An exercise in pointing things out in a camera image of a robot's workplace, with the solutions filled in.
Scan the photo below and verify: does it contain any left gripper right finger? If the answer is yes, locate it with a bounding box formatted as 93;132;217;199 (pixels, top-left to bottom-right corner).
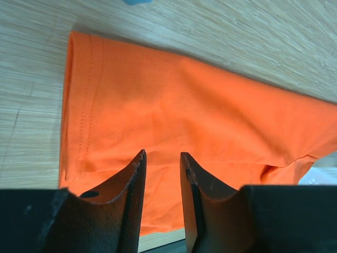
180;152;336;252

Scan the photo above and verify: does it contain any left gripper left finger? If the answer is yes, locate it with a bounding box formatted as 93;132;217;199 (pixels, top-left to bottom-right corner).
1;150;146;252

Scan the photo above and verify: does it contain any folded blue-grey t shirt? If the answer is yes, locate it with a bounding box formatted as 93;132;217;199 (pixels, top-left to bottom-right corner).
123;0;152;6

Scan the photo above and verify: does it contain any white plastic basket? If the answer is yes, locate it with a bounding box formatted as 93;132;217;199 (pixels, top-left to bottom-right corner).
298;152;337;186

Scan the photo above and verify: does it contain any orange t shirt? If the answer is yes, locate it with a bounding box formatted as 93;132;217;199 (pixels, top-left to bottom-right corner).
59;31;336;235

